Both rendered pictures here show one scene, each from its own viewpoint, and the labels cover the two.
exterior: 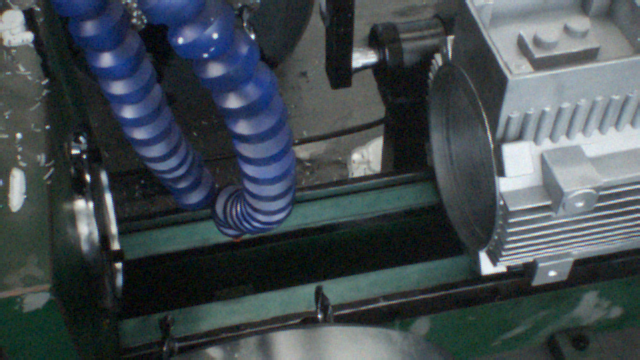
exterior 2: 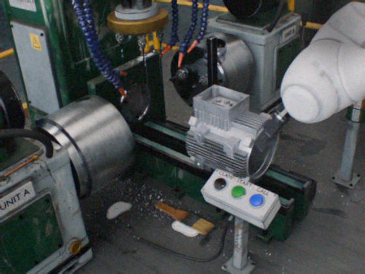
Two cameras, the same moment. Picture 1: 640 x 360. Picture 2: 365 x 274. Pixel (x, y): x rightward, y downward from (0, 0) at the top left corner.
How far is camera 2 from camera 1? 108 cm
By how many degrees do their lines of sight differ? 46
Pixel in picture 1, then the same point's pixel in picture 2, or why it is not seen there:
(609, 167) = (211, 136)
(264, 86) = (88, 38)
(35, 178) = not seen: hidden behind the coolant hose
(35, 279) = (94, 83)
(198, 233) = (161, 128)
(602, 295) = not seen: hidden behind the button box
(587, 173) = (202, 131)
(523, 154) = (193, 120)
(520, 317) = not seen: hidden behind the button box
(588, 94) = (211, 112)
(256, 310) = (151, 144)
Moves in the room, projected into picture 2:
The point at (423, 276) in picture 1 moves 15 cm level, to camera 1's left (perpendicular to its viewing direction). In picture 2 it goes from (187, 160) to (160, 139)
